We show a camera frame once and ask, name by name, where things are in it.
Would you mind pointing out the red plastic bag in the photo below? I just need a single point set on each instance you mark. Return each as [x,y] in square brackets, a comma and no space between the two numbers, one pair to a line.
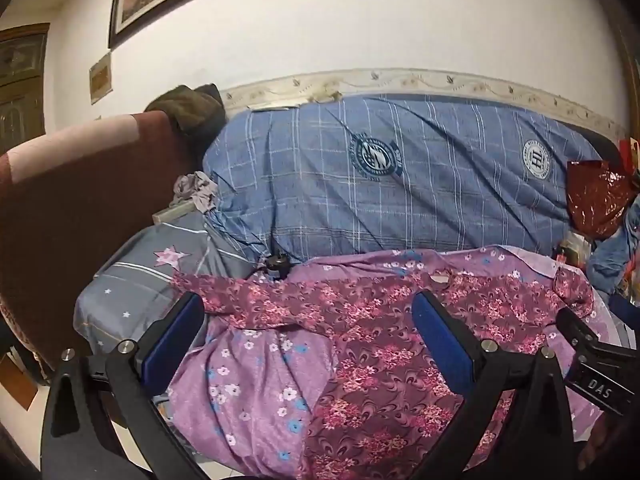
[597,195]

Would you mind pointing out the purple floral bedsheet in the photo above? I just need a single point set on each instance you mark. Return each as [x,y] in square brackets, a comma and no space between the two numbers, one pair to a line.
[250,400]

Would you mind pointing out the small wall plaque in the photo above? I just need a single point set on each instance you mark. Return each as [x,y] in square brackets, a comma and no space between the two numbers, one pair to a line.
[101,77]

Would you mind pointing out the carved wooden door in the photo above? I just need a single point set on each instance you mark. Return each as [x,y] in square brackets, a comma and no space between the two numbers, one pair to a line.
[22,85]

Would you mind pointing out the flat white box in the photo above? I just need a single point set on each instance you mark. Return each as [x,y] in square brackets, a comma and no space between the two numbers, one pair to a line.
[172,212]

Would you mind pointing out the grey crumpled cloth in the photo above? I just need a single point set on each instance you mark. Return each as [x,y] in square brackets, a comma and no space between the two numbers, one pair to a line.
[197,190]

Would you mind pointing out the grey star pillow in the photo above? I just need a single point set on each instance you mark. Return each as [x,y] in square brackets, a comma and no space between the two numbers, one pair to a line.
[130,280]

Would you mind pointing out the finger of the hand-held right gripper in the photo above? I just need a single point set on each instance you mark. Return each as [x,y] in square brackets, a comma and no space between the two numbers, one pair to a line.
[575,327]

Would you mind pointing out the maroon floral garment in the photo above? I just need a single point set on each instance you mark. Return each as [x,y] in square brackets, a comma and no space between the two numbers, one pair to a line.
[380,320]

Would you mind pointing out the dark olive cloth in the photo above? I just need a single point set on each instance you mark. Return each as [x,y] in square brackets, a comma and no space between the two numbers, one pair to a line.
[185,105]

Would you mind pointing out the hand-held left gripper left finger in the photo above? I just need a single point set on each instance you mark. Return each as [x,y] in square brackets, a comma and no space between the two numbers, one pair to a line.
[170,342]

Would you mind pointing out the blue plaid quilt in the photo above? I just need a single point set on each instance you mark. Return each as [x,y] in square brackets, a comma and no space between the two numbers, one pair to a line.
[310,185]

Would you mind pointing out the blue denim garment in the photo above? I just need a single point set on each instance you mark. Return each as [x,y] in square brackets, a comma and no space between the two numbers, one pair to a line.
[615,260]

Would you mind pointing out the black round object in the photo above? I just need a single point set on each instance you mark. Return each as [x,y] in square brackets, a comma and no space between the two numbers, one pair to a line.
[276,266]

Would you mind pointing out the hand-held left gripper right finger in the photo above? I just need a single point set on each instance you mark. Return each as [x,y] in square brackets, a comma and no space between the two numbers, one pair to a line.
[442,342]

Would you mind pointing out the red white box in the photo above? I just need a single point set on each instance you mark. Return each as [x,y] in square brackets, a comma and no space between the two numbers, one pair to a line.
[631,155]

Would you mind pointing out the dark brown headboard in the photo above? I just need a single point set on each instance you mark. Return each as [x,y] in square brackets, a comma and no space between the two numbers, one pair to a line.
[75,220]

